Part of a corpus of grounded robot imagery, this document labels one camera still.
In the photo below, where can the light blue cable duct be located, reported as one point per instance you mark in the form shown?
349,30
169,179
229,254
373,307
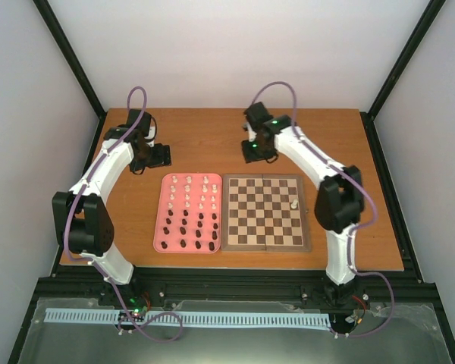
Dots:
316,321

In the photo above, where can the left controller circuit board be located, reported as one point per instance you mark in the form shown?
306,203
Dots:
141,305

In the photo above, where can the right controller circuit board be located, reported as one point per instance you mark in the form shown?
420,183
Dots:
358,314

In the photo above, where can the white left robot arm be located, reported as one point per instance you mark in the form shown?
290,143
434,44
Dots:
83,225

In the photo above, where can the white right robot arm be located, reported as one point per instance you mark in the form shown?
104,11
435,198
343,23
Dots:
339,202

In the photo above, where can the pink plastic tray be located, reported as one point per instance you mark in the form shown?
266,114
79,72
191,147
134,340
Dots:
204,231

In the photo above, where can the black aluminium frame rail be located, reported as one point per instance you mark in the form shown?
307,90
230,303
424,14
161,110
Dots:
162,285

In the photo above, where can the wooden chessboard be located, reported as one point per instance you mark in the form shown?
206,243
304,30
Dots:
257,215

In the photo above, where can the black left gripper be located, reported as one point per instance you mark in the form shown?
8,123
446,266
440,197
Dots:
160,161

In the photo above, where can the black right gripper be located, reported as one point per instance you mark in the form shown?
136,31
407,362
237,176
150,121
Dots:
249,158

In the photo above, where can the controller circuit board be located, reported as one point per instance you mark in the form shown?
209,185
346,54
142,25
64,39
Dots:
358,314
141,305

